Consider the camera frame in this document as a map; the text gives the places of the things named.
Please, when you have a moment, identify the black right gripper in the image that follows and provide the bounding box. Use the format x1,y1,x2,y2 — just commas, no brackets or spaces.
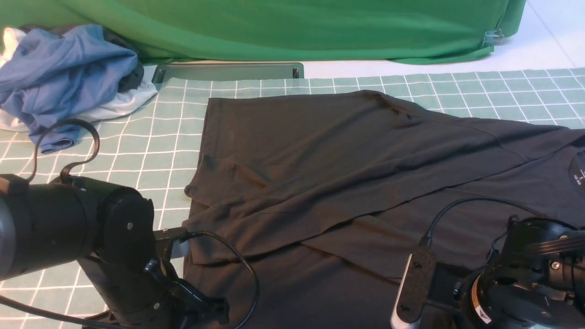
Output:
452,271,584,329

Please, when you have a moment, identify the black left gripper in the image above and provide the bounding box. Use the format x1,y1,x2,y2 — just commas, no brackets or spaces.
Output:
80,256,230,329

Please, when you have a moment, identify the dark gray long-sleeved shirt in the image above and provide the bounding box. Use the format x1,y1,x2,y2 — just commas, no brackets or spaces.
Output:
183,91,584,329

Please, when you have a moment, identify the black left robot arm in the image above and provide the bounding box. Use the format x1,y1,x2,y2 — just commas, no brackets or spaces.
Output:
0,174,229,329

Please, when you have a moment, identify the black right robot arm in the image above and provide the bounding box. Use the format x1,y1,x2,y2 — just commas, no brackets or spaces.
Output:
453,218,584,329

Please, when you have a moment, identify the blue crumpled shirt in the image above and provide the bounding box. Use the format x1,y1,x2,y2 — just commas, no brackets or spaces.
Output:
0,25,139,153

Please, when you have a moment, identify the green grid tablecloth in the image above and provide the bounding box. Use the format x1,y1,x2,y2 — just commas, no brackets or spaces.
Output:
0,67,584,317

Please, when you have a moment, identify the metal binder clip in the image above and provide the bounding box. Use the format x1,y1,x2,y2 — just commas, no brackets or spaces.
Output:
482,29,505,47

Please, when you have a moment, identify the gray metal table slot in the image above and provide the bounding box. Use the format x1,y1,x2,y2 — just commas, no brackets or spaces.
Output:
152,62,304,84

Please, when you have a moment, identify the green backdrop cloth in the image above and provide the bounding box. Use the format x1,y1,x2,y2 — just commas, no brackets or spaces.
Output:
0,0,526,65

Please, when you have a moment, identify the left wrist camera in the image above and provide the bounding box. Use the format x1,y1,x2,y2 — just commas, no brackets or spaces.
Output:
153,227,190,260

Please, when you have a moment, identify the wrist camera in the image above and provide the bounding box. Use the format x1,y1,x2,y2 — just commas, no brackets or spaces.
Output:
390,245,436,329
153,227,190,260

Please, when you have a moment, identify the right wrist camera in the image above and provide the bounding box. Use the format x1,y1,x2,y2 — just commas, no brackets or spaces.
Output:
390,245,436,329

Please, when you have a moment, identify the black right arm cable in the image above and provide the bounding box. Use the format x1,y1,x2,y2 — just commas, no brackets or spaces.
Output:
420,196,544,249

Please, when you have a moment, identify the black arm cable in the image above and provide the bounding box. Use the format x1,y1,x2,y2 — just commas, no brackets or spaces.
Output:
420,196,544,249
0,119,260,329

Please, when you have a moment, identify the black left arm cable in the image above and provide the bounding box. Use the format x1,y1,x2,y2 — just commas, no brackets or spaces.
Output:
0,119,260,329

